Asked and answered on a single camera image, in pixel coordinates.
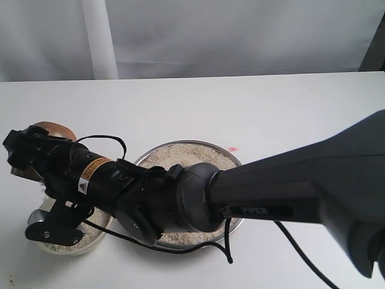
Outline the rice pile in tray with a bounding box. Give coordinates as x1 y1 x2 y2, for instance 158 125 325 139
138 143 238 245

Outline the white backdrop curtain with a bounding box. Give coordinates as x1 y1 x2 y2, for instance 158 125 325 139
1 1 384 81

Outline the rice in white bowl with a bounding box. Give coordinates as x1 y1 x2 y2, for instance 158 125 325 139
45 207 111 252

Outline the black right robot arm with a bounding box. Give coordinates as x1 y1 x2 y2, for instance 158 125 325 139
3 111 384 278

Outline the white ceramic bowl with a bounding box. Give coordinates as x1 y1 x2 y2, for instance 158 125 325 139
27 197 113 256

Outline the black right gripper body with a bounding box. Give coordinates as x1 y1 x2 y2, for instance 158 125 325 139
29 135 135 217

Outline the brown wooden cup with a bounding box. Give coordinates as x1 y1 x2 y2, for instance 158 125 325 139
10 121 78 181

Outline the round steel tray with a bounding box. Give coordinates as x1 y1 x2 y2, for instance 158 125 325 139
132 139 246 248

